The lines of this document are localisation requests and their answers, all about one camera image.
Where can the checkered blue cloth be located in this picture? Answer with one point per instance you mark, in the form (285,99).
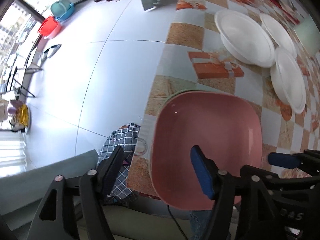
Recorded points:
(125,137)

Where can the gold foil bag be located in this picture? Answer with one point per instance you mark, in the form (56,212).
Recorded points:
(23,115)

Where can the blue plastic basin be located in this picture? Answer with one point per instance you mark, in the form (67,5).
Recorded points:
(67,14)

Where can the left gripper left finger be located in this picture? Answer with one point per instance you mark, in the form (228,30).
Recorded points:
(55,217)

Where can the pink square plate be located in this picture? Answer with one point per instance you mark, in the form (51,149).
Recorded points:
(225,127)

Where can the dustpan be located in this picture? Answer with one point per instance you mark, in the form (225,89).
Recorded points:
(48,53)

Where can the red plastic basin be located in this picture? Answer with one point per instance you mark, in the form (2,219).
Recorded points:
(49,28)

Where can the black folding rack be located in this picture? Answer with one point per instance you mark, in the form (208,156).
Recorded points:
(18,82)

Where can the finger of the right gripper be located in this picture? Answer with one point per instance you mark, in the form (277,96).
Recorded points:
(308,161)

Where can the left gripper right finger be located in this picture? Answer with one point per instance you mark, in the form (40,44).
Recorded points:
(219,186)

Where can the teal plastic basin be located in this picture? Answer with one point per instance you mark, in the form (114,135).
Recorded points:
(59,8)

